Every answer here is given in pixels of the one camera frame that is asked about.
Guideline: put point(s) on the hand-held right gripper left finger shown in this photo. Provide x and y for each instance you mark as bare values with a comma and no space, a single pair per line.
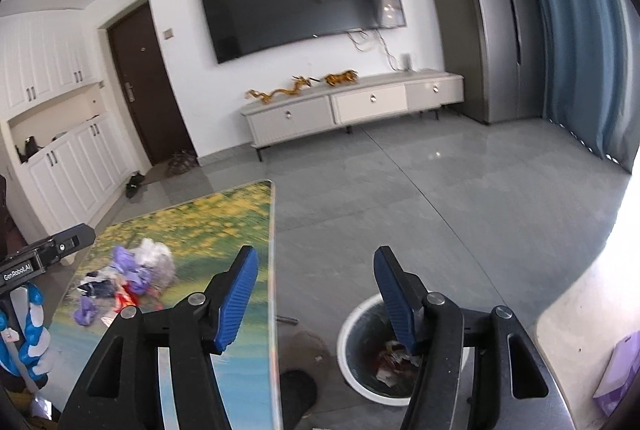
239,295

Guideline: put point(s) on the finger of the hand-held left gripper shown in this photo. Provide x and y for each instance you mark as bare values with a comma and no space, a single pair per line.
72,240

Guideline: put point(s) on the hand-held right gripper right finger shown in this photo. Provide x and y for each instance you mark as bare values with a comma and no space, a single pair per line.
397,305

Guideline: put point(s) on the white round trash bin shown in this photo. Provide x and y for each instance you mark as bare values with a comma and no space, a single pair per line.
345,360

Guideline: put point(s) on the red and white wrapper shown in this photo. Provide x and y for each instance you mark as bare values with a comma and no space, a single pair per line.
125,297

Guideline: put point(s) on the clear plastic bag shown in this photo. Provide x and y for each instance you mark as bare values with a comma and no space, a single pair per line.
157,260

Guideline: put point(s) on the person's left hand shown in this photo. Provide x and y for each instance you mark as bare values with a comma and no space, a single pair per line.
32,350

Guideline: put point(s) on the dark blue wrapper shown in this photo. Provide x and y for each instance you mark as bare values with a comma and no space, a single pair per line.
97,286

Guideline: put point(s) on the pile of crumpled wrappers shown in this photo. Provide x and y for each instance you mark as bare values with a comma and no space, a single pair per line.
395,362

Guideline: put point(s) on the large purple wrapper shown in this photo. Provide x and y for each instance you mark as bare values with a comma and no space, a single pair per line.
127,262

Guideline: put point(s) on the small purple wrapper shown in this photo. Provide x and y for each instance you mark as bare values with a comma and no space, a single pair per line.
86,311

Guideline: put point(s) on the black slipper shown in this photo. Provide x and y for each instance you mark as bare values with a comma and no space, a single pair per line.
137,179
132,191

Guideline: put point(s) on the white built-in cabinets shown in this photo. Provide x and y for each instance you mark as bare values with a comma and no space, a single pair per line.
65,160

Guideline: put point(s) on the dark bag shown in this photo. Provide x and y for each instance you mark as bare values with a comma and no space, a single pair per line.
30,149

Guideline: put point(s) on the brown doormat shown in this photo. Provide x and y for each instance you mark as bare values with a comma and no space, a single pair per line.
157,172

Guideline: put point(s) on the black shoe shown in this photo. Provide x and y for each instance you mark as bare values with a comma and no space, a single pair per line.
299,392

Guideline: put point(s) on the dark brown door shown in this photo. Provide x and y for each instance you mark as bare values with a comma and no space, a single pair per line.
147,85

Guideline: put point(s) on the white television cabinet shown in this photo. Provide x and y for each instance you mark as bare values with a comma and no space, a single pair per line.
290,117

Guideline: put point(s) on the golden dragon figurine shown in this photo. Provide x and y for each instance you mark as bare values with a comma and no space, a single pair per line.
287,91

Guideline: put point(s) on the purple tissue box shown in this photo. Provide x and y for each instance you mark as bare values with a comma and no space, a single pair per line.
620,375

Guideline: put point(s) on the golden tiger figurine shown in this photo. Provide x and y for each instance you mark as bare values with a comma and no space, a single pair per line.
342,78

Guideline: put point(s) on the small white device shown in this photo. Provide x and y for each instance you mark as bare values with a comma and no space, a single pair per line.
406,61

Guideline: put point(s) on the grey refrigerator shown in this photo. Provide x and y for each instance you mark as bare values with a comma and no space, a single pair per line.
480,35

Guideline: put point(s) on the blue curtain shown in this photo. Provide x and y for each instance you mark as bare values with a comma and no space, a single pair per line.
575,35

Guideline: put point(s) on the wall light switch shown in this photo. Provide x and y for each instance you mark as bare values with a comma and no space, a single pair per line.
169,33

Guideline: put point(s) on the wall-mounted black television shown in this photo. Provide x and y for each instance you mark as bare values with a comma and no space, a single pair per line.
300,0

